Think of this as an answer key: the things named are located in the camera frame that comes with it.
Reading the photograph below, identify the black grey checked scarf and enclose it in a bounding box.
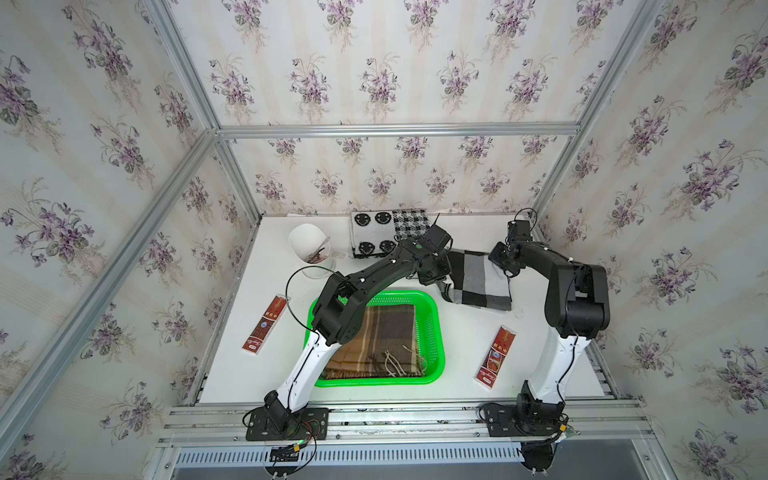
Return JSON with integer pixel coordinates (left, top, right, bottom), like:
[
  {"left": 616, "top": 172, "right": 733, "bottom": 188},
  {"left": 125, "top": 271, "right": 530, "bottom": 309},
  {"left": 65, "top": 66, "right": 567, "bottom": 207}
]
[{"left": 437, "top": 250, "right": 512, "bottom": 312}]

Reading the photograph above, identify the white black smiley scarf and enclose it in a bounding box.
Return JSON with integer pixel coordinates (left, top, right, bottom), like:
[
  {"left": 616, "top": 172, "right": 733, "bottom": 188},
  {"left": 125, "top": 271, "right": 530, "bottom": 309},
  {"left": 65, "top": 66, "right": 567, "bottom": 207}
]
[{"left": 350, "top": 209, "right": 431, "bottom": 259}]

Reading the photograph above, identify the brown plaid scarf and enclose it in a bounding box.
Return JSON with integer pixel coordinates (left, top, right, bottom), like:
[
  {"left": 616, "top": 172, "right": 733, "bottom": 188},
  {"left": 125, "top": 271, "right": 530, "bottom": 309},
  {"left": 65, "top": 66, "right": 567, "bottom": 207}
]
[{"left": 320, "top": 304, "right": 427, "bottom": 380}]

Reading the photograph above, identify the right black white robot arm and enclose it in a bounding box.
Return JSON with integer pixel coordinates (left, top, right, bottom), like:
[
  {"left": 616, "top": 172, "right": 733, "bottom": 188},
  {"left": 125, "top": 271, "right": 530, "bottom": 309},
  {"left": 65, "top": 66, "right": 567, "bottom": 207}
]
[{"left": 490, "top": 242, "right": 610, "bottom": 419}]

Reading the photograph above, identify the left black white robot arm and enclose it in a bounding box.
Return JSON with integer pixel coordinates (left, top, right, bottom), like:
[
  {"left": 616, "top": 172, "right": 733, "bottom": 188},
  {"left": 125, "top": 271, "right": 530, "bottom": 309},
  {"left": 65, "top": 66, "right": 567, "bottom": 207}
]
[{"left": 263, "top": 226, "right": 453, "bottom": 429}]

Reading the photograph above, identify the green plastic mesh basket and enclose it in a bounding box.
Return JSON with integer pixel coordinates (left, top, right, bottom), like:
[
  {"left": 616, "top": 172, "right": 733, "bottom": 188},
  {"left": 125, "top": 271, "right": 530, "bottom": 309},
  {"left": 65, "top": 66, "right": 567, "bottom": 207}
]
[{"left": 315, "top": 290, "right": 446, "bottom": 388}]

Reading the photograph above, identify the red packet on right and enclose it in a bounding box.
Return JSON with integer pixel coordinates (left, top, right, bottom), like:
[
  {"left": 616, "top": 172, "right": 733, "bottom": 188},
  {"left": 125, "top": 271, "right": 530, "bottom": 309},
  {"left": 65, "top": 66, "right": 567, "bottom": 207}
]
[{"left": 475, "top": 326, "right": 516, "bottom": 389}]

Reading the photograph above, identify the red packet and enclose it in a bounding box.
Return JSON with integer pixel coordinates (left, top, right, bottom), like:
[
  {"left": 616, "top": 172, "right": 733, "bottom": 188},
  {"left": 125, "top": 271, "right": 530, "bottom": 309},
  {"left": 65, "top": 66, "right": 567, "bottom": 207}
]
[
  {"left": 475, "top": 326, "right": 516, "bottom": 389},
  {"left": 242, "top": 295, "right": 288, "bottom": 355}
]

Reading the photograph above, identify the white cup with utensils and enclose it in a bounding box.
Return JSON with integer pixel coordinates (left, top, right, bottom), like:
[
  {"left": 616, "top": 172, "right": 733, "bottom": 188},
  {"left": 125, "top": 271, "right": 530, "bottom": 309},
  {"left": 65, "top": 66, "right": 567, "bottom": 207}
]
[{"left": 288, "top": 223, "right": 339, "bottom": 280}]

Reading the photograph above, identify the red packet on left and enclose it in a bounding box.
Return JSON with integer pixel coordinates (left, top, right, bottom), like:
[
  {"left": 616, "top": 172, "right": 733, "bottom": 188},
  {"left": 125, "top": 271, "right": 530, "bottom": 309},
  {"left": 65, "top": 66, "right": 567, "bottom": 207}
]
[{"left": 242, "top": 295, "right": 288, "bottom": 355}]

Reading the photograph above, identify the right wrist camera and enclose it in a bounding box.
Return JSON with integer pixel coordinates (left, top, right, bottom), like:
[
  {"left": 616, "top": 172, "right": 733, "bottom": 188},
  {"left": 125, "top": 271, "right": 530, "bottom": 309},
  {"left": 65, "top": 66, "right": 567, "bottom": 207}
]
[{"left": 507, "top": 220, "right": 533, "bottom": 243}]

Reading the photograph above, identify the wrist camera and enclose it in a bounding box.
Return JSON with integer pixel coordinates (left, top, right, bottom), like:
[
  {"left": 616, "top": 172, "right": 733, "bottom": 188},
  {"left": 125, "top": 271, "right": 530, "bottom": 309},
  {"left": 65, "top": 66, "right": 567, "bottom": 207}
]
[
  {"left": 507, "top": 220, "right": 533, "bottom": 243},
  {"left": 421, "top": 225, "right": 453, "bottom": 252}
]

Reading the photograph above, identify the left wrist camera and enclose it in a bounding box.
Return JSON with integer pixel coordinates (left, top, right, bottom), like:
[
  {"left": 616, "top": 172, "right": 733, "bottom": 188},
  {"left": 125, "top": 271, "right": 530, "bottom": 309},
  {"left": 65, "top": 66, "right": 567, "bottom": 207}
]
[{"left": 421, "top": 225, "right": 453, "bottom": 252}]

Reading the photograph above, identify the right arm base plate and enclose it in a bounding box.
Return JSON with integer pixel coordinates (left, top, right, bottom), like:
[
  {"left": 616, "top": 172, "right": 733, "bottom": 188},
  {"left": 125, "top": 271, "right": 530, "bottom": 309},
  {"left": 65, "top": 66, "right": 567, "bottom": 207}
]
[{"left": 478, "top": 402, "right": 565, "bottom": 437}]

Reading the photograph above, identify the aluminium front rail frame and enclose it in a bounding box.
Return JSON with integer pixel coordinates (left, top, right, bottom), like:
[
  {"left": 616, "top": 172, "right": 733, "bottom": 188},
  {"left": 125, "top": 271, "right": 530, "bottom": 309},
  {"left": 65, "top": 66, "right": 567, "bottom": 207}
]
[{"left": 144, "top": 397, "right": 675, "bottom": 479}]

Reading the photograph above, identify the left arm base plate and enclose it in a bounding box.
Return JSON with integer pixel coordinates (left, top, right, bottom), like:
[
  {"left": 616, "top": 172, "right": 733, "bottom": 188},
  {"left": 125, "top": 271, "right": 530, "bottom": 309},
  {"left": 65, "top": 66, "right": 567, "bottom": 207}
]
[{"left": 242, "top": 407, "right": 330, "bottom": 441}]

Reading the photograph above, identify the small circuit board with wires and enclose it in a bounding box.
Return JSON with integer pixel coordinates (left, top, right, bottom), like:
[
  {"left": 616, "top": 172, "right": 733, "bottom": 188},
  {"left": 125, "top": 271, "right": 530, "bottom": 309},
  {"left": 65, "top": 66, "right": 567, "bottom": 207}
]
[{"left": 268, "top": 445, "right": 302, "bottom": 464}]

